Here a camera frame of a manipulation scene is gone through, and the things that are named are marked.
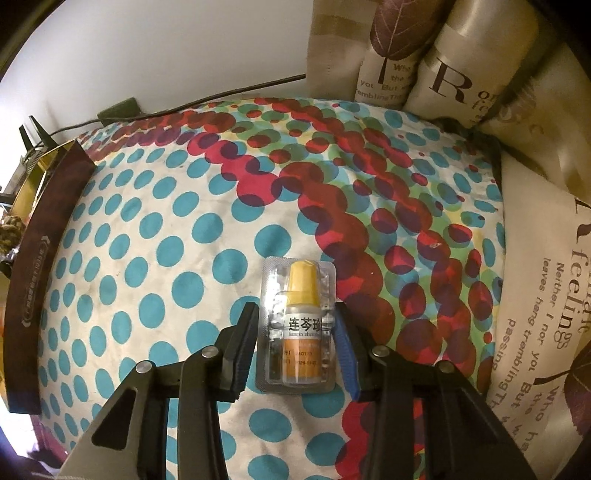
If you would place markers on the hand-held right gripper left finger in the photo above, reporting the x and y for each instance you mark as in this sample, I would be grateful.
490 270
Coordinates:
240 369

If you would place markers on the black router with antennas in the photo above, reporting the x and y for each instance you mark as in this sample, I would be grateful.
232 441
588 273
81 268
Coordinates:
41 133

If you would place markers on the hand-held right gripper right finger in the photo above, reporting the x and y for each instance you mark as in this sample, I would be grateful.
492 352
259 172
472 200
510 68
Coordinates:
346 362

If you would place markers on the yellow-capped bottle blister pack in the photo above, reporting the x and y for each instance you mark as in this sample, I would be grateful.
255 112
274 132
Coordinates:
300 323

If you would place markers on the black power adapter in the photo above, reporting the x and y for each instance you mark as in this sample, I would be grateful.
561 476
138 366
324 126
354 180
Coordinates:
117 110

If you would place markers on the beige printed curtain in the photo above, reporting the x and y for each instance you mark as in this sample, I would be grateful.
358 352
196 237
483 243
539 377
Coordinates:
545 277

